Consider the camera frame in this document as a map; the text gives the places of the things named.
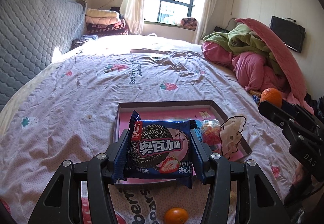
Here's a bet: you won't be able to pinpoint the blue oreo cookie packet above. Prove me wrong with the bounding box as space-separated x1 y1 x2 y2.
117 110 195 188

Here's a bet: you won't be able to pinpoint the grey quilted headboard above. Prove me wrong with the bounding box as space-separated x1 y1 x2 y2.
1 0 87 108

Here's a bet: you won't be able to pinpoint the stack of folded blankets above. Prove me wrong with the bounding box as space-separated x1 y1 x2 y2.
85 8 130 37

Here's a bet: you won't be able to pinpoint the black wall television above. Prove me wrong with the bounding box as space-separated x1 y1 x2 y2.
270 16 305 53

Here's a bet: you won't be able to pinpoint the dark cardboard box tray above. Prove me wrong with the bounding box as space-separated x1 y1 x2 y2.
112 100 253 186

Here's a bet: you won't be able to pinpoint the dark pillow by headboard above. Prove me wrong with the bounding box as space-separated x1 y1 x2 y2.
70 35 98 50

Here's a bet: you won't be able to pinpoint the green blanket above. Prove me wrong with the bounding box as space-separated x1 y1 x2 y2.
203 24 284 76

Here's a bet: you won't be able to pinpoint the pink patterned bed sheet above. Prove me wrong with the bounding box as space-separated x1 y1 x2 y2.
1 36 297 223

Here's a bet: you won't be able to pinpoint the folded cloth on windowsill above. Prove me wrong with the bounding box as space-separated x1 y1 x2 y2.
180 17 198 30

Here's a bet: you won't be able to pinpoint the cream curtain right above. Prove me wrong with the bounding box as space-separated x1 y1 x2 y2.
192 0 217 44

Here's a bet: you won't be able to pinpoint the person right hand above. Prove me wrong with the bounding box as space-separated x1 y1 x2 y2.
293 163 304 186

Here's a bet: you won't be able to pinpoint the pink quilt pile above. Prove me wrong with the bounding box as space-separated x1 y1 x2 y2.
202 41 314 114

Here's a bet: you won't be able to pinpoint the pink cushion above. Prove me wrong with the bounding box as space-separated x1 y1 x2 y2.
235 18 306 105

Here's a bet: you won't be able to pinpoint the pink blue book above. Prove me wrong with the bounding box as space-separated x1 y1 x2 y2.
118 108 244 184

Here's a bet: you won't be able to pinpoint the orange mandarin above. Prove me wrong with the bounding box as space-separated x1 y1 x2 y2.
164 208 189 224
260 88 283 108

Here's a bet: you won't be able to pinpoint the clear candy bag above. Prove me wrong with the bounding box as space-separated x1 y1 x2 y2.
200 119 221 146

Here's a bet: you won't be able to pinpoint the snack packets beside quilt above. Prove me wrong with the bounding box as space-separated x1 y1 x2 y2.
248 90 261 105

